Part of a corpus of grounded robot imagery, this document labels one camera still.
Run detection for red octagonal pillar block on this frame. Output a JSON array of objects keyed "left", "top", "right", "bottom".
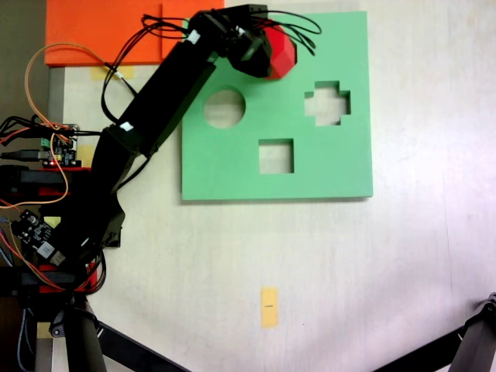
[{"left": 263, "top": 25, "right": 299, "bottom": 81}]

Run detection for blue white braided cable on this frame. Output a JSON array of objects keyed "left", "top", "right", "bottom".
[{"left": 17, "top": 308, "right": 38, "bottom": 371}]

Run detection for green shape sorter board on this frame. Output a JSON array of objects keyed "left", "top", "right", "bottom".
[{"left": 181, "top": 11, "right": 374, "bottom": 202}]

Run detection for controller circuit board green terminal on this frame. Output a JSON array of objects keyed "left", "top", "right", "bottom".
[{"left": 40, "top": 123, "right": 81, "bottom": 168}]

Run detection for black USB cable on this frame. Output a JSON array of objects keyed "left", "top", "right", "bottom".
[{"left": 0, "top": 150, "right": 50, "bottom": 162}]

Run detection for black table clamp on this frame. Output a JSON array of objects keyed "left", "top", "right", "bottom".
[
  {"left": 0, "top": 270, "right": 77, "bottom": 298},
  {"left": 0, "top": 165, "right": 65, "bottom": 187}
]

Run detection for red printed base bracket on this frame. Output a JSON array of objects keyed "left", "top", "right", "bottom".
[
  {"left": 38, "top": 263, "right": 98, "bottom": 294},
  {"left": 38, "top": 165, "right": 93, "bottom": 195}
]

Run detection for black servo cable loops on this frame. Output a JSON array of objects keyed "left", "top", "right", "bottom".
[{"left": 141, "top": 9, "right": 322, "bottom": 55}]

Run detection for wide yellow tape strip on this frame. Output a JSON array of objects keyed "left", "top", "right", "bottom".
[{"left": 91, "top": 65, "right": 135, "bottom": 81}]

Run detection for thin orange wire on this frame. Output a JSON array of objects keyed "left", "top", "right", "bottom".
[{"left": 0, "top": 42, "right": 117, "bottom": 210}]

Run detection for yellow tape marker black line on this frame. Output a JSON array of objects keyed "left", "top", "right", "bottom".
[{"left": 260, "top": 286, "right": 279, "bottom": 329}]

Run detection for black power circuit board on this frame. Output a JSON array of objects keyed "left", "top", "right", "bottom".
[{"left": 10, "top": 208, "right": 66, "bottom": 268}]

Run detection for orange flat block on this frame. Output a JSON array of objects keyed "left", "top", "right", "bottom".
[{"left": 44, "top": 0, "right": 226, "bottom": 67}]

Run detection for black twin cable white connector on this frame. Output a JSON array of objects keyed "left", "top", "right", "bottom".
[{"left": 101, "top": 61, "right": 137, "bottom": 126}]

